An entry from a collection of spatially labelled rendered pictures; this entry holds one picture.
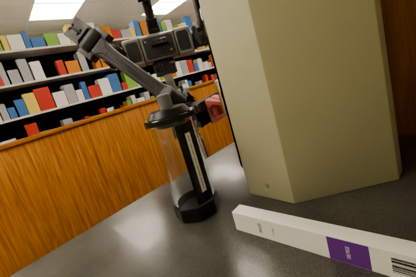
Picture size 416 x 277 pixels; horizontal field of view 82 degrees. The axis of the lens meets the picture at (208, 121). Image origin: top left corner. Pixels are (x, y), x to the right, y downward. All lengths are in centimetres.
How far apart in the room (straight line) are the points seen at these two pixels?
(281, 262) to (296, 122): 23
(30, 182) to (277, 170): 207
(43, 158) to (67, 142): 21
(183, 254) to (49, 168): 196
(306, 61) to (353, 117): 13
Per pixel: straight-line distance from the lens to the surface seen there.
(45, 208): 240
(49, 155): 233
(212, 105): 62
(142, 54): 145
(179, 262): 47
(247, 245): 45
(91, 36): 93
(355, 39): 49
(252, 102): 47
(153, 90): 79
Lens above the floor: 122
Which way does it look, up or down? 11 degrees down
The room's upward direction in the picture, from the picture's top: 16 degrees counter-clockwise
